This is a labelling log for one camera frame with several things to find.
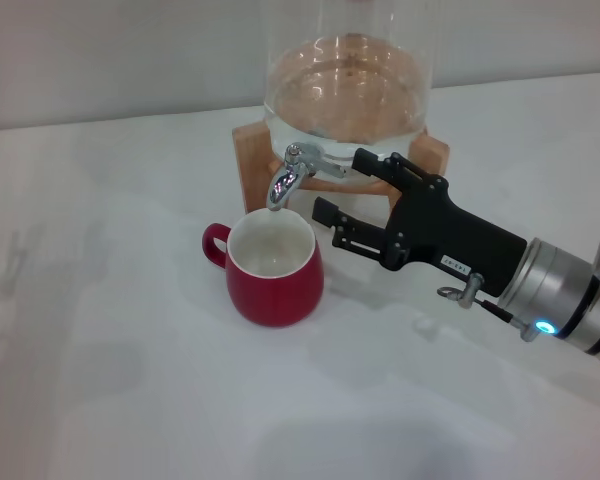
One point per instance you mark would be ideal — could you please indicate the red ceramic cup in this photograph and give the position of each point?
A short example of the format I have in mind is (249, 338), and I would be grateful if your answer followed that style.
(280, 300)

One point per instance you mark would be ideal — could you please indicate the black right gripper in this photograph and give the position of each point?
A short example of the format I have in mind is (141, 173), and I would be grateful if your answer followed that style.
(450, 235)

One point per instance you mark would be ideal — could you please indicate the glass water dispenser jar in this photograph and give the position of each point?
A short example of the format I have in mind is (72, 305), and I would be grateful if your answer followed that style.
(350, 100)

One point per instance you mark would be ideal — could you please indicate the wooden dispenser stand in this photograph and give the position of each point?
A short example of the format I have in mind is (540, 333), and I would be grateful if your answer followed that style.
(252, 160)

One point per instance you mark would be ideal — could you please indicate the chrome faucet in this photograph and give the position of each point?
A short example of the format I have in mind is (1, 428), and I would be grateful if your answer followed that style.
(280, 187)

